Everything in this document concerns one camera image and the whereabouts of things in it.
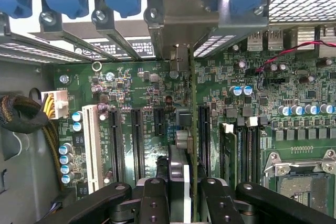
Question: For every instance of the white expansion slot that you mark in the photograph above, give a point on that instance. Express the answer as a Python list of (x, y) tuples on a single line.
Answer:
[(92, 148)]

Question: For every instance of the CPU socket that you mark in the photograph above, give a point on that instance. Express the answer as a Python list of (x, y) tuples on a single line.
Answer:
[(302, 190)]

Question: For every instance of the green motherboard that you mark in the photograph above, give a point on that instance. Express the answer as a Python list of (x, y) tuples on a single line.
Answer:
[(275, 90)]

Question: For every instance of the white power connector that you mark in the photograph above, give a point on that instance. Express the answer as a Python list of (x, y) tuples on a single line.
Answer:
[(59, 103)]

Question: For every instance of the perforated silver slot cover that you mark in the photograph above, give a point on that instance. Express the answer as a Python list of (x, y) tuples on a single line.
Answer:
[(215, 43)]

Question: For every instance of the green RAM stick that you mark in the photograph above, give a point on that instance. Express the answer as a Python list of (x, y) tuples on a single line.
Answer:
[(229, 155)]

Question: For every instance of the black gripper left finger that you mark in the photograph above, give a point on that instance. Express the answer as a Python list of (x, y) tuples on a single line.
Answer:
[(155, 203)]

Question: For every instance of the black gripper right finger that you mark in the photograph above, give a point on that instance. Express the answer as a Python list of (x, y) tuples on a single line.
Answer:
[(218, 203)]

